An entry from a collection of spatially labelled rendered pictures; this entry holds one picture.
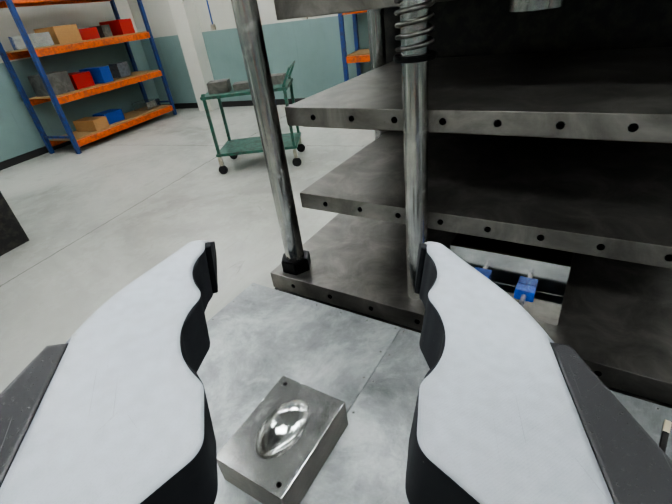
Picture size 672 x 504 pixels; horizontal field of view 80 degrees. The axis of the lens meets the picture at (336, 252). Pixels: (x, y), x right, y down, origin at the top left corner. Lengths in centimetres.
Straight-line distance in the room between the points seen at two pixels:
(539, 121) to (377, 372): 62
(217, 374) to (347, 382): 31
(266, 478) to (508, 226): 72
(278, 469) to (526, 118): 79
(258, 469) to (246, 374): 29
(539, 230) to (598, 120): 25
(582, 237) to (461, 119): 36
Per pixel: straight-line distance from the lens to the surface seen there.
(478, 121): 94
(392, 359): 98
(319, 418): 81
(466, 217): 103
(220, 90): 465
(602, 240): 101
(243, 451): 80
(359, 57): 648
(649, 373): 110
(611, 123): 91
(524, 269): 105
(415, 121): 93
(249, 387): 98
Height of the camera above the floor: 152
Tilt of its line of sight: 32 degrees down
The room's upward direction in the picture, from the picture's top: 8 degrees counter-clockwise
